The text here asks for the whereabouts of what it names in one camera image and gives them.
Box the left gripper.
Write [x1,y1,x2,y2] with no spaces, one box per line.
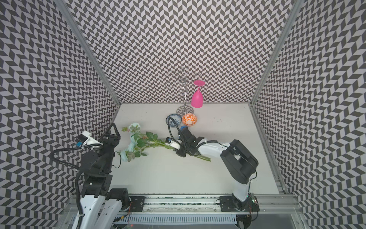
[97,123,121,173]

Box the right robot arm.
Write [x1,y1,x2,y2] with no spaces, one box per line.
[172,128,260,213]

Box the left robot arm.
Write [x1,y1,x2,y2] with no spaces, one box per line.
[72,124,132,229]

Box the orange patterned bowl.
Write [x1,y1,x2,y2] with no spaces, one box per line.
[182,113,197,127]

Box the blue patterned bowl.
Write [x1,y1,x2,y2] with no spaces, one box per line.
[165,114,182,127]

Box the pink plastic wine glass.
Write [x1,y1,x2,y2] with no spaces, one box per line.
[191,80,205,108]

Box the chrome glass holder stand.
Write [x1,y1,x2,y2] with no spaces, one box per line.
[168,67,198,117]

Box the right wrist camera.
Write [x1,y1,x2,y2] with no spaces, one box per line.
[165,137,181,150]

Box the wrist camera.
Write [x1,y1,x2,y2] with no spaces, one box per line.
[76,131,103,147]
[165,137,181,150]

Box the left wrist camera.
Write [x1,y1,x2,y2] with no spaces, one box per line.
[76,131,103,147]

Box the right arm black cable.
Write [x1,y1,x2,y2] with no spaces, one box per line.
[167,115,184,144]

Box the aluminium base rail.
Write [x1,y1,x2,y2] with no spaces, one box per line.
[65,194,304,225]

